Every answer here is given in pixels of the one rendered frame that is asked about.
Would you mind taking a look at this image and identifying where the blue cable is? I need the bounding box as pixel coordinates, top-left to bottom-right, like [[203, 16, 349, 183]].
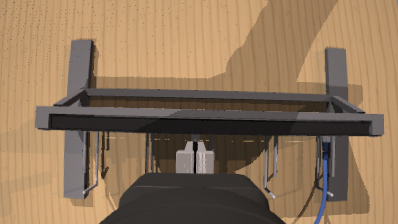
[[314, 151, 328, 224]]

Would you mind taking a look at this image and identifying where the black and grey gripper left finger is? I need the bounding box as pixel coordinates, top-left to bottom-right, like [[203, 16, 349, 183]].
[[176, 141, 195, 173]]

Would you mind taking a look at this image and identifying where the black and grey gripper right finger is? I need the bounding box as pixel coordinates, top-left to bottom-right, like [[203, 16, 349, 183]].
[[195, 142, 214, 174]]

